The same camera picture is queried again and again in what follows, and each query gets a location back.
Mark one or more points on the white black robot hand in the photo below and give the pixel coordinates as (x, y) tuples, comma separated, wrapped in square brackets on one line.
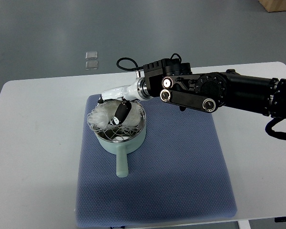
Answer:
[(125, 94)]

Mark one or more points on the upper clear floor tile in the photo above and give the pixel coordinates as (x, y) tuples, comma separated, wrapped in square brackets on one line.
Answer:
[(91, 55)]

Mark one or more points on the blue textured mat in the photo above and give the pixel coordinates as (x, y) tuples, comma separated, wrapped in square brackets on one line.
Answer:
[(178, 173)]

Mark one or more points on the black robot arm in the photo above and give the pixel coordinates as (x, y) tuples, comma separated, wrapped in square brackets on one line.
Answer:
[(172, 81)]

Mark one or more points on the clear floor tile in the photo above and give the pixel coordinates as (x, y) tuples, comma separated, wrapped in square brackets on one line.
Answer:
[(91, 65), (91, 55)]

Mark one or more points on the lower clear floor tile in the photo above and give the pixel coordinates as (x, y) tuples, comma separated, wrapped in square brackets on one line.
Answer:
[(91, 65)]

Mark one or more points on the white vermicelli nest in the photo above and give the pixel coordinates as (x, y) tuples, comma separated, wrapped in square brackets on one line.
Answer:
[(98, 120)]

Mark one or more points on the white table leg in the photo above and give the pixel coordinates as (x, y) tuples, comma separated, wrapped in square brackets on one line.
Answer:
[(244, 224)]

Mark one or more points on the mint green steel pot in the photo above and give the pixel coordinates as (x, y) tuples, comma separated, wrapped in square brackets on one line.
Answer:
[(122, 148)]

